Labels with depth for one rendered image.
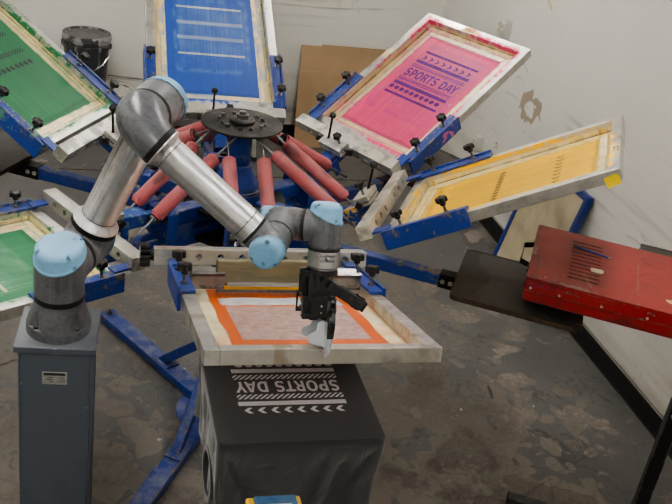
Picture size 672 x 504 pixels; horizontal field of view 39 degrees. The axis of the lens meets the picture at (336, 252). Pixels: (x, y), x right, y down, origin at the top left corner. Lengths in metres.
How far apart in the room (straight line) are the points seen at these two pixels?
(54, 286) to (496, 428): 2.55
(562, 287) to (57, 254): 1.66
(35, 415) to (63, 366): 0.16
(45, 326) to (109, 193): 0.34
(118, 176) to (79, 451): 0.71
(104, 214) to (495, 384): 2.72
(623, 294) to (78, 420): 1.77
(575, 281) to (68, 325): 1.68
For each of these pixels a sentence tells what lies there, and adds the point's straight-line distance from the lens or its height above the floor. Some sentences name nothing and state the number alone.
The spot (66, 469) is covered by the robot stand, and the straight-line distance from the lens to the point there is 2.52.
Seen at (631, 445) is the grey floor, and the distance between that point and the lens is 4.50.
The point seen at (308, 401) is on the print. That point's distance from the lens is 2.60.
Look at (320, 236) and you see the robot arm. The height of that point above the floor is 1.54.
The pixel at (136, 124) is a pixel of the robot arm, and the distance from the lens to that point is 2.03.
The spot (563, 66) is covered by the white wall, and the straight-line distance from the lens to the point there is 5.41.
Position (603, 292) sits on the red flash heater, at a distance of 3.18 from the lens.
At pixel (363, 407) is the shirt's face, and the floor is 0.95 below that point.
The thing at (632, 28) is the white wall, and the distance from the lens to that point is 4.87.
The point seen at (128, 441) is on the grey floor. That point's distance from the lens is 3.91.
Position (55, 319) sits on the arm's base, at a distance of 2.28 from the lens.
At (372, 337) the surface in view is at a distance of 2.46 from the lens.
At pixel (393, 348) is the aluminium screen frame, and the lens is 2.28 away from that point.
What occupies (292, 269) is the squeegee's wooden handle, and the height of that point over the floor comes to 1.16.
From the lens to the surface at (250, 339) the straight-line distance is 2.37.
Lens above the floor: 2.48
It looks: 27 degrees down
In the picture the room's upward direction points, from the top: 9 degrees clockwise
